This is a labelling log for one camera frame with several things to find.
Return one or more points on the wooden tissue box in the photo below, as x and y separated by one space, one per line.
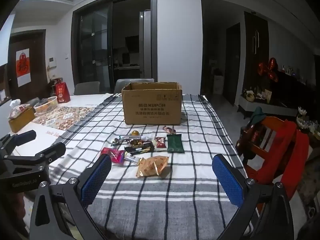
21 122

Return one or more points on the silver refrigerator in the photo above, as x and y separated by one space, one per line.
145 42

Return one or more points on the pink red snack packet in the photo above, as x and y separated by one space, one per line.
113 154

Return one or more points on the white low cabinet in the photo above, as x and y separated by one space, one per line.
265 107

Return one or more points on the brown twist candy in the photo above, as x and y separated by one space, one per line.
169 129

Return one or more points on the sliding glass door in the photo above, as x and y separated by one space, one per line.
100 42

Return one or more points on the green cloth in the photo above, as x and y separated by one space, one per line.
257 116

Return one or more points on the gold brown candy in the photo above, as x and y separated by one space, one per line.
136 142

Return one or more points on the wooden chair with red cloth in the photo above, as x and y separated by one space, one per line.
287 155

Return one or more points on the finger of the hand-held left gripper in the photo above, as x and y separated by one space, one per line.
20 138
50 152

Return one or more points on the white paper bag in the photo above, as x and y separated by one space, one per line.
218 85

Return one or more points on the dark wooden door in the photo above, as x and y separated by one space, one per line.
37 62

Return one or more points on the white printed tablecloth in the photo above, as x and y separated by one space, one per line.
82 101

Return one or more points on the small red snack packet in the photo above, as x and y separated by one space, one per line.
160 142

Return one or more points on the lotus flower ornament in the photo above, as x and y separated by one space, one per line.
301 112

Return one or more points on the dark green snack packet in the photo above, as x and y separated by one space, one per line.
175 143

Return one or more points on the red gift bag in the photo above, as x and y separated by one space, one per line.
62 92

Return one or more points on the silver white candy wrapper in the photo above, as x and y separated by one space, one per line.
131 158

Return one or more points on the tall dark cabinet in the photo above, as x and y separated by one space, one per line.
256 52

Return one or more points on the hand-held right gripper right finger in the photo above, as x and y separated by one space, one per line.
227 182

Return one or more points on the white woven basket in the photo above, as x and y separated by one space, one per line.
46 106

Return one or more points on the red white door poster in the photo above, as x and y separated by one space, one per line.
23 67

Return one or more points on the grey white plaid tablecloth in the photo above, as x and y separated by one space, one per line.
175 192

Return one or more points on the brown cardboard box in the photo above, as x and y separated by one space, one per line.
152 107

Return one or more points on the red foil balloons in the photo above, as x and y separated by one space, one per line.
268 68

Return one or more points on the orange gold snack packet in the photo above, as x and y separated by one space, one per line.
152 166

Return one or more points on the dark twist candy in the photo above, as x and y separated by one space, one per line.
117 141

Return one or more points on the dark room door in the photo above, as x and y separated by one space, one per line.
233 62

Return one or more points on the black gold snack bar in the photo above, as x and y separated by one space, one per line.
138 148

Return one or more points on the grey dining chair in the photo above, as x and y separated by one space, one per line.
132 83
87 88

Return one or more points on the patterned table runner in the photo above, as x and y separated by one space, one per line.
65 117

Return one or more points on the wall intercom panel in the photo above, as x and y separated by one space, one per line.
52 62

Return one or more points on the yellow ball candy clear wrapper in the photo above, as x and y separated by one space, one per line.
135 133

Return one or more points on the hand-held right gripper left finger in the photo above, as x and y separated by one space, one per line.
96 180

